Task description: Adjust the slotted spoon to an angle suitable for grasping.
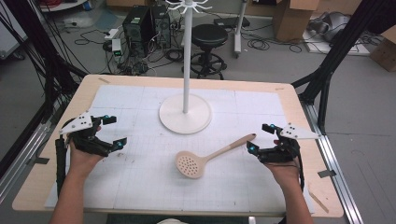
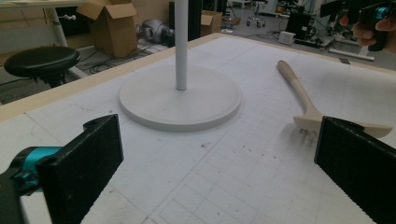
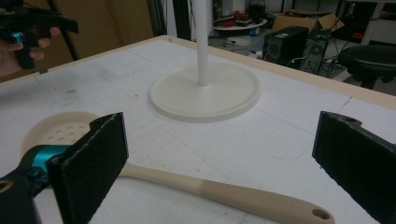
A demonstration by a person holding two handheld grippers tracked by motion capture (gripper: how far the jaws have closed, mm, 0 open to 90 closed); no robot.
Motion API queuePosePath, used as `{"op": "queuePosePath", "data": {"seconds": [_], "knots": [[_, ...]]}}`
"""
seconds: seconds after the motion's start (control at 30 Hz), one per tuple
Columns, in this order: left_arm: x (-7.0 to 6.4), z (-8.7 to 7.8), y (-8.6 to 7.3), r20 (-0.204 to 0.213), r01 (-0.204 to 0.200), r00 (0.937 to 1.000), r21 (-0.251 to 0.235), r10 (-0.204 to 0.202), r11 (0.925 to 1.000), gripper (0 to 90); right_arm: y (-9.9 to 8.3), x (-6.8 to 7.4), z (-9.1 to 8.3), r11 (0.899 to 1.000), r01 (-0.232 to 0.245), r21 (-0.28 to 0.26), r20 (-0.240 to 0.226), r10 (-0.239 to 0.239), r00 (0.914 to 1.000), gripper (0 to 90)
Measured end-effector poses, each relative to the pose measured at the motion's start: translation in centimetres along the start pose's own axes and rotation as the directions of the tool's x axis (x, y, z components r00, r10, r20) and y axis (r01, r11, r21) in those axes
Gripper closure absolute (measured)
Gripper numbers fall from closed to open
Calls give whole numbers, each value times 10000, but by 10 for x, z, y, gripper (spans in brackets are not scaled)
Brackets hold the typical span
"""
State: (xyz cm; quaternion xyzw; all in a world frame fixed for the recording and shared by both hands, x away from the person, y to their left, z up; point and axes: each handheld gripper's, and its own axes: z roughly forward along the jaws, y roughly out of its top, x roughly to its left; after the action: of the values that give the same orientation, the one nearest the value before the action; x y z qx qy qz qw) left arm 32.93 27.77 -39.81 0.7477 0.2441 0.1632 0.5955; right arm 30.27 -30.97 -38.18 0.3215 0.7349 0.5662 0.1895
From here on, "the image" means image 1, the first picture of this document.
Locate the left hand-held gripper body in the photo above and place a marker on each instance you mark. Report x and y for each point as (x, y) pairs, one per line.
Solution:
(81, 123)

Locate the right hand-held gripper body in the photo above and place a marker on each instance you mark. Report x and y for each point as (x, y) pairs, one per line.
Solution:
(281, 152)

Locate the beige slotted spoon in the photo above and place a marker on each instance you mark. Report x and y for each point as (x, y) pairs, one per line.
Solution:
(190, 165)

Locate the white hook stand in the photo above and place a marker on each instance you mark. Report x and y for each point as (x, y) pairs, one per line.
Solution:
(186, 115)

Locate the person's right hand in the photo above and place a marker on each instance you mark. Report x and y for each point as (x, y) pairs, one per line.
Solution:
(285, 172)

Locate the person's left hand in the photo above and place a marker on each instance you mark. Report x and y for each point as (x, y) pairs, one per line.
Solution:
(80, 161)

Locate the white grid mat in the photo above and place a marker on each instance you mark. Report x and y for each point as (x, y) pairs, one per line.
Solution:
(149, 174)

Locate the black tape piece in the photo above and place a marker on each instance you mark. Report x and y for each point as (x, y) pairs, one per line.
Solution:
(327, 173)
(41, 160)

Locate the thin wooden stick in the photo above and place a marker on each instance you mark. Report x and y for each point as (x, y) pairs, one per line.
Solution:
(318, 201)

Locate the white box with green light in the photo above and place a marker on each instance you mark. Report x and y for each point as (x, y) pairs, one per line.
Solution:
(116, 47)

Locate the white power strip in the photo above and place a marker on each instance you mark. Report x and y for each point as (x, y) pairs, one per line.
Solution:
(111, 34)

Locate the black computer tower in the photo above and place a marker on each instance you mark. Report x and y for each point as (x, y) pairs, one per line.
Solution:
(162, 26)
(137, 29)

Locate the white rolling stand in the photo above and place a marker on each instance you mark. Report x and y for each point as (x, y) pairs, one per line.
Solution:
(239, 28)

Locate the large cardboard box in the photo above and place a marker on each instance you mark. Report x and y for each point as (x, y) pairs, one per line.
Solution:
(292, 21)

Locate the black round stool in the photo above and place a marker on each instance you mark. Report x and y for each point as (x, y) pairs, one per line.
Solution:
(209, 35)

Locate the flat black device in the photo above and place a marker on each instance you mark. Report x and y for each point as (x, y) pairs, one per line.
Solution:
(232, 21)

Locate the small cardboard box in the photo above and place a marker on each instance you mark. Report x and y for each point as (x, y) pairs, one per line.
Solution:
(384, 51)

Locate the aluminium rail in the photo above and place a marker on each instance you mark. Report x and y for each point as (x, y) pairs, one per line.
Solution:
(334, 168)
(21, 161)

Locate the black metal frame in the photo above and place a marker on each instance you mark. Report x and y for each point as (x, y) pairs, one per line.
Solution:
(46, 56)
(330, 65)

